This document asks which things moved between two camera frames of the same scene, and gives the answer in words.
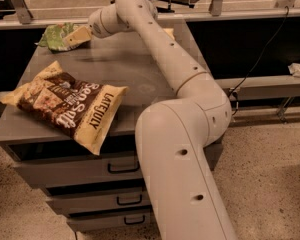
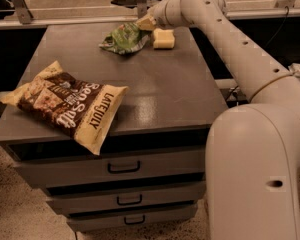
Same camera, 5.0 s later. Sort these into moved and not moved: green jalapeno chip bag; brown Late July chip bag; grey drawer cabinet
Moved: green jalapeno chip bag
Not moved: brown Late July chip bag; grey drawer cabinet
